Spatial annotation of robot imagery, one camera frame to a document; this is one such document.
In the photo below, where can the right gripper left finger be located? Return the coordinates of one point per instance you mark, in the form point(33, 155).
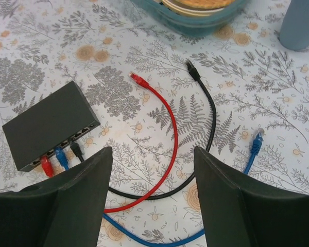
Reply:
point(65, 210)

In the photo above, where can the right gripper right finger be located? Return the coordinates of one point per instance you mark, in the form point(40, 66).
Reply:
point(238, 210)

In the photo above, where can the black network switch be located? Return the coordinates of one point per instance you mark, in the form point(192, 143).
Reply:
point(53, 122)

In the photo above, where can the floral table mat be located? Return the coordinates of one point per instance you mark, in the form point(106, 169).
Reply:
point(254, 81)

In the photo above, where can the teal plastic tub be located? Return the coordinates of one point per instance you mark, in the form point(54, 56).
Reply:
point(191, 26)

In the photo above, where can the blue plastic cup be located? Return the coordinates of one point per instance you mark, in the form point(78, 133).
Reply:
point(294, 33)

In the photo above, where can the woven wicker round plate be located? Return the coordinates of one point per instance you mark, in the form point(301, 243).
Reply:
point(197, 8)

